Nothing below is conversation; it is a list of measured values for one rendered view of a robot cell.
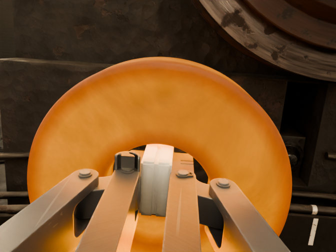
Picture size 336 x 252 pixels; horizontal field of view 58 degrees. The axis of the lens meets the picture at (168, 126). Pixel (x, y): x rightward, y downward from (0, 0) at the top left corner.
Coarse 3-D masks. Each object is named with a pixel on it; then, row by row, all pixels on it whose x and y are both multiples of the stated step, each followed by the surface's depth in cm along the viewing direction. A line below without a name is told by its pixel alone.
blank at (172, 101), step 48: (96, 96) 16; (144, 96) 16; (192, 96) 15; (240, 96) 15; (48, 144) 17; (96, 144) 16; (144, 144) 17; (192, 144) 16; (240, 144) 16; (288, 192) 17; (144, 240) 18
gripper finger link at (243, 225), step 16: (224, 192) 13; (240, 192) 13; (224, 208) 12; (240, 208) 12; (224, 224) 12; (240, 224) 11; (256, 224) 11; (224, 240) 12; (240, 240) 10; (256, 240) 10; (272, 240) 10
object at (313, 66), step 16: (208, 0) 34; (224, 0) 34; (240, 0) 34; (224, 16) 34; (240, 16) 34; (256, 16) 34; (240, 32) 35; (256, 32) 35; (272, 32) 35; (256, 48) 35; (272, 48) 35; (288, 48) 35; (304, 48) 35; (320, 48) 35; (272, 64) 36; (288, 64) 35; (304, 64) 35; (320, 64) 35
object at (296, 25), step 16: (256, 0) 32; (272, 0) 32; (288, 0) 32; (304, 0) 31; (320, 0) 30; (272, 16) 33; (288, 16) 32; (304, 16) 32; (320, 16) 32; (288, 32) 33; (304, 32) 33; (320, 32) 33
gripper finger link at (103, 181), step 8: (136, 152) 18; (104, 176) 15; (104, 184) 14; (96, 192) 13; (136, 192) 14; (88, 200) 13; (96, 200) 14; (136, 200) 14; (80, 208) 13; (88, 208) 14; (136, 208) 14; (80, 216) 14; (88, 216) 14
